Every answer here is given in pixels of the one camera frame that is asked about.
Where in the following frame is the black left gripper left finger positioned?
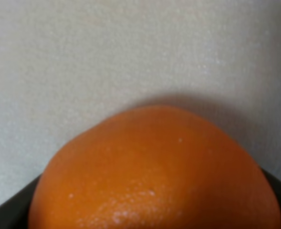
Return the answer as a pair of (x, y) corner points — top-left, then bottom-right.
(0, 176), (40, 229)

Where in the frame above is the orange fruit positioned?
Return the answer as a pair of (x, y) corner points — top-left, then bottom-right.
(28, 106), (281, 229)

